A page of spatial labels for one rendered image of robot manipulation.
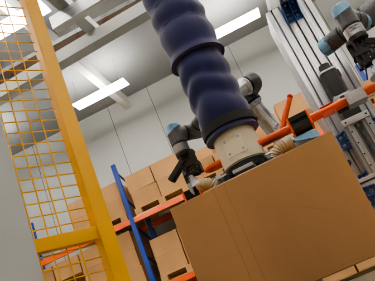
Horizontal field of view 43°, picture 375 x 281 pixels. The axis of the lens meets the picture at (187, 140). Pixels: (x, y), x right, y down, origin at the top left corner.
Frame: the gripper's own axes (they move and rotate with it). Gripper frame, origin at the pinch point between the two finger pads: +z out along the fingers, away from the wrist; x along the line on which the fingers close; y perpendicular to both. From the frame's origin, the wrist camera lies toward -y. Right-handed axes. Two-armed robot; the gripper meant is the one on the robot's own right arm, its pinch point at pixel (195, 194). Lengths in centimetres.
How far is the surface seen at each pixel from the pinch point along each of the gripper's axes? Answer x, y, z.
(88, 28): 125, -63, -206
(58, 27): 89, -74, -193
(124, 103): 768, -273, -472
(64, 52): 129, -93, -201
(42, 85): 581, -364, -503
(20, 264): -129, -1, 30
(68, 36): 290, -152, -342
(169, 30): -37, 26, -57
